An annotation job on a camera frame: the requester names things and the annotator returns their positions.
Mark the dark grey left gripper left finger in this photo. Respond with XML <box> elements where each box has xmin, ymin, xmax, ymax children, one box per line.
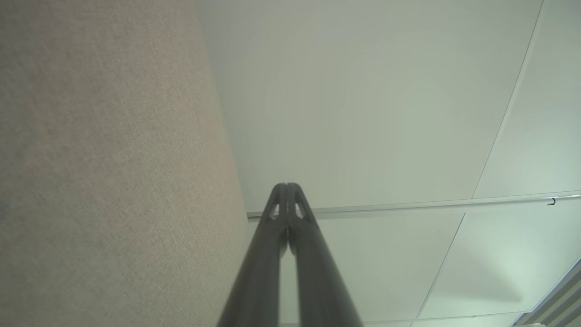
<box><xmin>217</xmin><ymin>183</ymin><xmax>289</xmax><ymax>327</ymax></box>

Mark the grey fabric sofa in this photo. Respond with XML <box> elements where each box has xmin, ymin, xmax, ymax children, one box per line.
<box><xmin>0</xmin><ymin>0</ymin><xmax>249</xmax><ymax>327</ymax></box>

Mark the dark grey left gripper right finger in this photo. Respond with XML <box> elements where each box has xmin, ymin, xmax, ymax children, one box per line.
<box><xmin>287</xmin><ymin>183</ymin><xmax>364</xmax><ymax>327</ymax></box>

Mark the grey slatted ceiling fixture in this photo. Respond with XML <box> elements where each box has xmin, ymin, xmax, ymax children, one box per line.
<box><xmin>511</xmin><ymin>259</ymin><xmax>581</xmax><ymax>327</ymax></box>

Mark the grey metal ceiling rail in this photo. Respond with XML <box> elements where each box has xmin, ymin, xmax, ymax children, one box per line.
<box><xmin>246</xmin><ymin>193</ymin><xmax>581</xmax><ymax>222</ymax></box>

